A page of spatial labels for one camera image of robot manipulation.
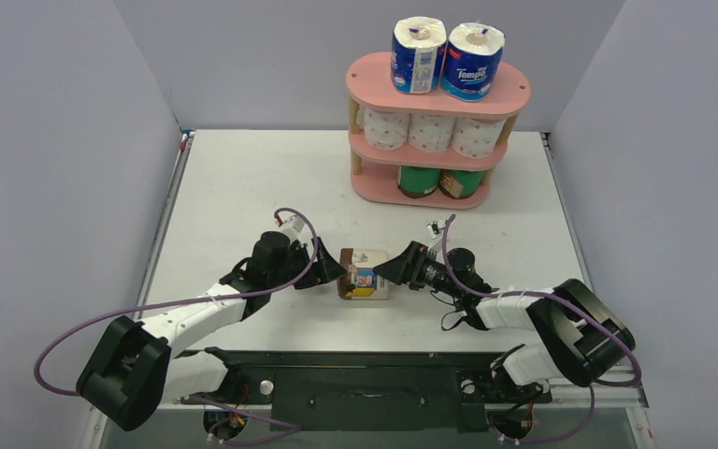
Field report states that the blue paper roll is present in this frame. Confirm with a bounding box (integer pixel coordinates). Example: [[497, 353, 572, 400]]
[[390, 16, 447, 94]]

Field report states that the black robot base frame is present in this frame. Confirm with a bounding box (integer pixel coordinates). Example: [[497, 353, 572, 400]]
[[166, 350, 645, 444]]

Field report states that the floral white paper roll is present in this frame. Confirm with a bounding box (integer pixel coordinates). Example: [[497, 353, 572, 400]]
[[408, 114, 455, 152]]

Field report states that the beige brown paper roll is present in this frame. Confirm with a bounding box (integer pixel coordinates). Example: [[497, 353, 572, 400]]
[[337, 247, 390, 300]]

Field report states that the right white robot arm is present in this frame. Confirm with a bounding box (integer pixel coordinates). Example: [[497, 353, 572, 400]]
[[373, 241, 636, 399]]

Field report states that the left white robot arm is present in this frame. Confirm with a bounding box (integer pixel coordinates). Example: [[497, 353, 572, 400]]
[[76, 231, 348, 431]]

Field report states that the green brown roll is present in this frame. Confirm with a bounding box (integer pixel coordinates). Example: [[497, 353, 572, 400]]
[[397, 166, 441, 198], [438, 169, 485, 199]]

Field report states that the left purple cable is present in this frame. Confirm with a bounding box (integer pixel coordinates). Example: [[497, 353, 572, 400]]
[[33, 207, 321, 447]]

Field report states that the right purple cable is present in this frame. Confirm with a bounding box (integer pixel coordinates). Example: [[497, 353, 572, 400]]
[[440, 214, 644, 446]]

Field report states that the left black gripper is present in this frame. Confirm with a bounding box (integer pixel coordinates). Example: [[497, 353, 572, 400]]
[[268, 238, 346, 290]]

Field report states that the purple cable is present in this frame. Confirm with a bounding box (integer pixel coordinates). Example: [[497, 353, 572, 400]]
[[33, 207, 321, 447], [440, 214, 644, 446]]

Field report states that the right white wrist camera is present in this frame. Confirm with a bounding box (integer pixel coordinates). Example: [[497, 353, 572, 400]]
[[426, 220, 446, 254]]

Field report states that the pink three-tier shelf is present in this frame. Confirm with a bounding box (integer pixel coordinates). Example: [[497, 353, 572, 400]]
[[345, 51, 532, 212]]

